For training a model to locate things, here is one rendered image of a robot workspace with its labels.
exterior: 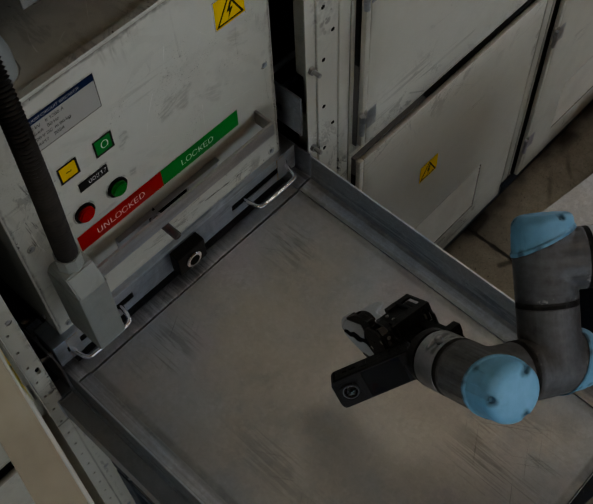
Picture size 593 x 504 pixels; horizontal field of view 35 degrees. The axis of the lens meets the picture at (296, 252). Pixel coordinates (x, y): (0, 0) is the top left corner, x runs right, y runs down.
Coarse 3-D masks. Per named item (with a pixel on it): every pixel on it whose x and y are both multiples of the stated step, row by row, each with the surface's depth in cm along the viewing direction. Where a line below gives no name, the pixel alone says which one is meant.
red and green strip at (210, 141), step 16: (224, 128) 145; (208, 144) 144; (176, 160) 140; (192, 160) 144; (160, 176) 140; (144, 192) 139; (128, 208) 138; (96, 224) 134; (112, 224) 137; (80, 240) 134
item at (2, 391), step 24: (0, 360) 70; (0, 384) 69; (24, 384) 137; (0, 408) 68; (24, 408) 67; (0, 432) 67; (24, 432) 66; (48, 432) 72; (24, 456) 66; (48, 456) 66; (72, 456) 143; (24, 480) 65; (48, 480) 65; (72, 480) 64
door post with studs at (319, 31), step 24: (312, 0) 136; (336, 0) 140; (312, 24) 139; (336, 24) 144; (312, 48) 144; (336, 48) 148; (312, 72) 147; (336, 72) 153; (312, 96) 152; (336, 96) 158; (312, 120) 157; (312, 144) 163
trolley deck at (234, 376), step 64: (256, 256) 160; (320, 256) 160; (384, 256) 160; (192, 320) 154; (256, 320) 154; (320, 320) 153; (448, 320) 153; (128, 384) 148; (192, 384) 148; (256, 384) 148; (320, 384) 147; (128, 448) 143; (192, 448) 142; (256, 448) 142; (320, 448) 142; (384, 448) 141; (448, 448) 141; (512, 448) 141; (576, 448) 140
